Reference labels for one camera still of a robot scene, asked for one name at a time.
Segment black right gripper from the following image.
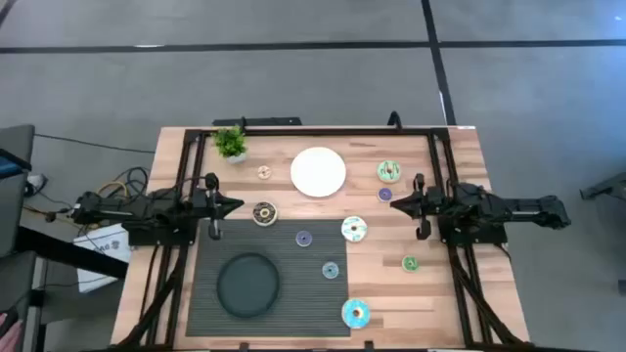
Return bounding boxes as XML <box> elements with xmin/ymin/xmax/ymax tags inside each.
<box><xmin>389</xmin><ymin>172</ymin><xmax>441</xmax><ymax>242</ymax></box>

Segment large blue frosted donut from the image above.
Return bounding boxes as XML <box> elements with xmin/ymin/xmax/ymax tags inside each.
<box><xmin>340</xmin><ymin>297</ymin><xmax>372</xmax><ymax>330</ymax></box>

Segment black aluminium table frame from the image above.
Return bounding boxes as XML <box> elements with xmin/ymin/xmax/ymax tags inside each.
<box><xmin>112</xmin><ymin>125</ymin><xmax>533</xmax><ymax>352</ymax></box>

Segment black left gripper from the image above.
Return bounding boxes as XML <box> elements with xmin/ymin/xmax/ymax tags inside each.
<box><xmin>194</xmin><ymin>171</ymin><xmax>246</xmax><ymax>242</ymax></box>

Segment dark grey round plate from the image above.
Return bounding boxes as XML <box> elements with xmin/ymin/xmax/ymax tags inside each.
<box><xmin>215</xmin><ymin>251</ymin><xmax>282</xmax><ymax>320</ymax></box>

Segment white round plate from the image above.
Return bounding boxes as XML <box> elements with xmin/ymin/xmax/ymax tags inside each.
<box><xmin>290</xmin><ymin>146</ymin><xmax>347</xmax><ymax>198</ymax></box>

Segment black mounting bar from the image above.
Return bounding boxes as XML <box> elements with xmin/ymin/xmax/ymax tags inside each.
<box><xmin>212</xmin><ymin>115</ymin><xmax>303</xmax><ymax>127</ymax></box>

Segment yellow cable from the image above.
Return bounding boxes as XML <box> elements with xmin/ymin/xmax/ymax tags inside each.
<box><xmin>95</xmin><ymin>180</ymin><xmax>129</xmax><ymax>198</ymax></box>

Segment large white teal-drizzle donut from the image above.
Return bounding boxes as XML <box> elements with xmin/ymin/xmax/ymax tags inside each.
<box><xmin>340</xmin><ymin>215</ymin><xmax>369</xmax><ymax>243</ymax></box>

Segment green plant in white pot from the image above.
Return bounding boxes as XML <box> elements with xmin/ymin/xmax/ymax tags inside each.
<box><xmin>212</xmin><ymin>125</ymin><xmax>249</xmax><ymax>165</ymax></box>

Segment black table leg beam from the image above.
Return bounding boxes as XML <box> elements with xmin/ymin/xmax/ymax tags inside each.
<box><xmin>17</xmin><ymin>226</ymin><xmax>129</xmax><ymax>281</ymax></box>

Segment tangled black cables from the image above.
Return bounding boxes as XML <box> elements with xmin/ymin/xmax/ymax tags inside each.
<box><xmin>111</xmin><ymin>165</ymin><xmax>152</xmax><ymax>198</ymax></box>

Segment white printed bag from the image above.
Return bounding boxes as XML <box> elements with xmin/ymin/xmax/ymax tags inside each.
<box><xmin>71</xmin><ymin>222</ymin><xmax>133</xmax><ymax>294</ymax></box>

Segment grey woven placemat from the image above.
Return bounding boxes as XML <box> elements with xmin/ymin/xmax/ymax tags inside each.
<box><xmin>184</xmin><ymin>218</ymin><xmax>351</xmax><ymax>338</ymax></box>

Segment black floor cable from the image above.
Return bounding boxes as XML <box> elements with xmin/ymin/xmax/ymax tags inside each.
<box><xmin>32</xmin><ymin>132</ymin><xmax>157</xmax><ymax>155</ymax></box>

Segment dark grey cart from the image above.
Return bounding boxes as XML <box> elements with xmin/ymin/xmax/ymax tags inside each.
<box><xmin>0</xmin><ymin>124</ymin><xmax>36</xmax><ymax>258</ymax></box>

